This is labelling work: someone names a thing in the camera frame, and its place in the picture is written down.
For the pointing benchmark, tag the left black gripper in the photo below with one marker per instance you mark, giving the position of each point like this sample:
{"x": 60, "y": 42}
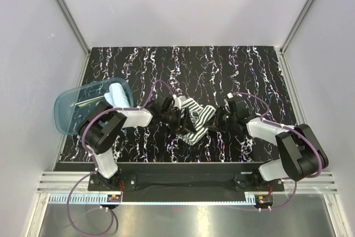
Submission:
{"x": 183, "y": 124}

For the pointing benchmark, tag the blue transparent plastic container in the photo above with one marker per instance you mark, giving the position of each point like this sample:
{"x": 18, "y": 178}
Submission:
{"x": 74, "y": 105}

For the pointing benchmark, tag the left electronics board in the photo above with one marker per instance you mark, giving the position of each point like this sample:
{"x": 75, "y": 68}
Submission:
{"x": 114, "y": 198}

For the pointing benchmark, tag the electronics board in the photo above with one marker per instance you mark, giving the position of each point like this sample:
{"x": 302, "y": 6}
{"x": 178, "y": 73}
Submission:
{"x": 114, "y": 198}
{"x": 265, "y": 199}

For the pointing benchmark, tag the green white striped towel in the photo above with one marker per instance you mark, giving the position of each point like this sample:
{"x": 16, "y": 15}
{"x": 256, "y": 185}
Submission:
{"x": 199, "y": 116}

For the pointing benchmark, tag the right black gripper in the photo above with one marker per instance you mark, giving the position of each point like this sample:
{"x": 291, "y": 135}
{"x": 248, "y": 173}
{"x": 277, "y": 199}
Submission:
{"x": 217, "y": 125}

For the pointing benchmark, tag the right electronics board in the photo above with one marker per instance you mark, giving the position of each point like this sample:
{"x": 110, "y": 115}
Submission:
{"x": 265, "y": 199}

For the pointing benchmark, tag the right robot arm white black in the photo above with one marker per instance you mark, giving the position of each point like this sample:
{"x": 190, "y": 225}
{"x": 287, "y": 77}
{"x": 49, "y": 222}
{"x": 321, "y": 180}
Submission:
{"x": 301, "y": 155}

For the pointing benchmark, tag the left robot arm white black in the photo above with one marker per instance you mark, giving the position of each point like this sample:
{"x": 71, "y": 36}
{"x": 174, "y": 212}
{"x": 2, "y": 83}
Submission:
{"x": 100, "y": 129}

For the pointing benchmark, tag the aluminium frame rail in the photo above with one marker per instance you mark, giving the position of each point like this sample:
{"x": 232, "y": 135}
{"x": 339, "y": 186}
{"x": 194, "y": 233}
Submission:
{"x": 64, "y": 187}

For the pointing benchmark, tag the light blue towel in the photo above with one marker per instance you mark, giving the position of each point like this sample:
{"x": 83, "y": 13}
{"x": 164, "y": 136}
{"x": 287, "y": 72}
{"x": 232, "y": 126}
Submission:
{"x": 116, "y": 96}

